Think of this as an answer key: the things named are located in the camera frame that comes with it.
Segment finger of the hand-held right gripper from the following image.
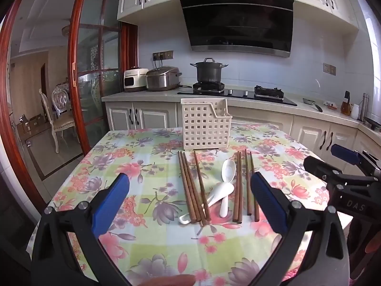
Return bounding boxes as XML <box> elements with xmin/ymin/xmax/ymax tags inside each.
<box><xmin>304</xmin><ymin>156</ymin><xmax>378</xmax><ymax>191</ymax></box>
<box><xmin>330</xmin><ymin>144</ymin><xmax>381</xmax><ymax>180</ymax></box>

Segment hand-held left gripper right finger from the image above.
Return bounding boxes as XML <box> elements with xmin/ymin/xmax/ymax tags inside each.
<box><xmin>250</xmin><ymin>171</ymin><xmax>350</xmax><ymax>286</ymax></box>

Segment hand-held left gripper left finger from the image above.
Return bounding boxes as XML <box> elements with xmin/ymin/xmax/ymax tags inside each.
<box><xmin>31</xmin><ymin>173</ymin><xmax>131</xmax><ymax>286</ymax></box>

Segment brown wooden chopstick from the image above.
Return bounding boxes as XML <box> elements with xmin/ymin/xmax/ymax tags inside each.
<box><xmin>237</xmin><ymin>151</ymin><xmax>243</xmax><ymax>223</ymax></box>
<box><xmin>178</xmin><ymin>151</ymin><xmax>195</xmax><ymax>223</ymax></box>
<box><xmin>183</xmin><ymin>152</ymin><xmax>208</xmax><ymax>227</ymax></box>
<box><xmin>249</xmin><ymin>151</ymin><xmax>260</xmax><ymax>222</ymax></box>
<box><xmin>180</xmin><ymin>151</ymin><xmax>201</xmax><ymax>223</ymax></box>
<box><xmin>233</xmin><ymin>151</ymin><xmax>240</xmax><ymax>223</ymax></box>
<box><xmin>193</xmin><ymin>150</ymin><xmax>212</xmax><ymax>224</ymax></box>
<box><xmin>244</xmin><ymin>149</ymin><xmax>251</xmax><ymax>216</ymax></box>

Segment white ceramic soup spoon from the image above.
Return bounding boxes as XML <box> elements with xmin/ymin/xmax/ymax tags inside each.
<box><xmin>179</xmin><ymin>182</ymin><xmax>236</xmax><ymax>225</ymax></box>
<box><xmin>220</xmin><ymin>159</ymin><xmax>238</xmax><ymax>219</ymax></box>

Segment white plastic utensil basket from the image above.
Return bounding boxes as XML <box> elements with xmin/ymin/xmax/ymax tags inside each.
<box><xmin>180</xmin><ymin>98</ymin><xmax>233</xmax><ymax>151</ymax></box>

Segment person's right hand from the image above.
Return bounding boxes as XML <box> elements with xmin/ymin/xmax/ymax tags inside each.
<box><xmin>365</xmin><ymin>232</ymin><xmax>381</xmax><ymax>255</ymax></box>

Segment person's left hand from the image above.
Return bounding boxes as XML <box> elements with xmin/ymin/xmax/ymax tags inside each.
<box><xmin>139</xmin><ymin>274</ymin><xmax>196</xmax><ymax>286</ymax></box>

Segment floral tablecloth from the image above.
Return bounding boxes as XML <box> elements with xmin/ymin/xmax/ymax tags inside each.
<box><xmin>27</xmin><ymin>122</ymin><xmax>355</xmax><ymax>286</ymax></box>

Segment amber bottle with black cap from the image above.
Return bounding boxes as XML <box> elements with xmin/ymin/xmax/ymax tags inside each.
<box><xmin>341</xmin><ymin>91</ymin><xmax>352</xmax><ymax>116</ymax></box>

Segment steel thermos flask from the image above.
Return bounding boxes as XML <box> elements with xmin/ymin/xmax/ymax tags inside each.
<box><xmin>359</xmin><ymin>93</ymin><xmax>370</xmax><ymax>122</ymax></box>

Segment white carved dining chair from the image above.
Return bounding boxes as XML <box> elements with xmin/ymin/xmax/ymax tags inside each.
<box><xmin>52</xmin><ymin>83</ymin><xmax>72</xmax><ymax>117</ymax></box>
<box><xmin>39</xmin><ymin>89</ymin><xmax>75</xmax><ymax>154</ymax></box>

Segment white base cabinets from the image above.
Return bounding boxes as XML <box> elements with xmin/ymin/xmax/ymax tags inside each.
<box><xmin>104</xmin><ymin>100</ymin><xmax>381</xmax><ymax>167</ymax></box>

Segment pile of cardboard boxes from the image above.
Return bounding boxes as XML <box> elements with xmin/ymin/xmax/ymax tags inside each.
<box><xmin>16</xmin><ymin>115</ymin><xmax>50</xmax><ymax>139</ymax></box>

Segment black glass gas cooktop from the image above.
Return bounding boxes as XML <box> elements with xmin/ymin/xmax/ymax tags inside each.
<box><xmin>179</xmin><ymin>82</ymin><xmax>298</xmax><ymax>107</ymax></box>

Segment white small cooker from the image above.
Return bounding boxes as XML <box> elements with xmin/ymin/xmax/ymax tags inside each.
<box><xmin>123</xmin><ymin>66</ymin><xmax>149</xmax><ymax>93</ymax></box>

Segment steel rice cooker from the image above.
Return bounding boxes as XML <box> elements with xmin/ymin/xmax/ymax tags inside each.
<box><xmin>145</xmin><ymin>66</ymin><xmax>183</xmax><ymax>92</ymax></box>

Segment dark grey stock pot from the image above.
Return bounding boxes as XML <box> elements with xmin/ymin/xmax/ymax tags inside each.
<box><xmin>190</xmin><ymin>57</ymin><xmax>229</xmax><ymax>84</ymax></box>

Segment red wooden sliding glass door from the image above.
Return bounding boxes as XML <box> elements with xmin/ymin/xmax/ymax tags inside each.
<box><xmin>68</xmin><ymin>0</ymin><xmax>139</xmax><ymax>155</ymax></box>

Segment black range hood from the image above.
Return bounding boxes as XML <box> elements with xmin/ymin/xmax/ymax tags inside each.
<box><xmin>177</xmin><ymin>0</ymin><xmax>295</xmax><ymax>58</ymax></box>

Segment red wooden door frame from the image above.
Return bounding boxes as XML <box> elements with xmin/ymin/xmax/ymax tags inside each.
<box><xmin>0</xmin><ymin>0</ymin><xmax>124</xmax><ymax>203</ymax></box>

